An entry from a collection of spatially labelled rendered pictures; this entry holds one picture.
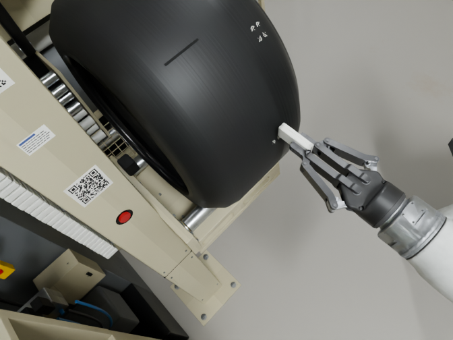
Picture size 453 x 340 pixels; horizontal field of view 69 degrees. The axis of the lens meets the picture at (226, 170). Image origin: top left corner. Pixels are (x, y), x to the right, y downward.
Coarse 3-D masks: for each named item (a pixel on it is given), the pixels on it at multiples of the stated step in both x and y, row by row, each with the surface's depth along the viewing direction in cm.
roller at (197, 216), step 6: (192, 210) 93; (198, 210) 92; (204, 210) 92; (210, 210) 93; (186, 216) 93; (192, 216) 91; (198, 216) 92; (204, 216) 92; (186, 222) 91; (192, 222) 91; (198, 222) 92; (192, 228) 91
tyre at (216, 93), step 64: (64, 0) 57; (128, 0) 52; (192, 0) 53; (128, 64) 51; (192, 64) 52; (256, 64) 56; (128, 128) 99; (192, 128) 53; (256, 128) 60; (192, 192) 71
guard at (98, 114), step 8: (264, 8) 135; (96, 112) 107; (112, 128) 115; (112, 136) 117; (120, 136) 120; (104, 144) 117; (112, 144) 120; (112, 152) 121; (120, 152) 125; (128, 152) 128; (136, 152) 131; (144, 168) 139
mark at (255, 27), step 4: (256, 20) 56; (248, 24) 55; (252, 24) 55; (256, 24) 56; (260, 24) 56; (248, 28) 55; (252, 28) 55; (256, 28) 56; (260, 28) 56; (264, 28) 57; (252, 32) 55; (256, 32) 55; (260, 32) 56; (264, 32) 57; (256, 36) 56; (260, 36) 56; (264, 36) 56; (268, 36) 57; (260, 40) 56; (264, 40) 56; (260, 44) 56
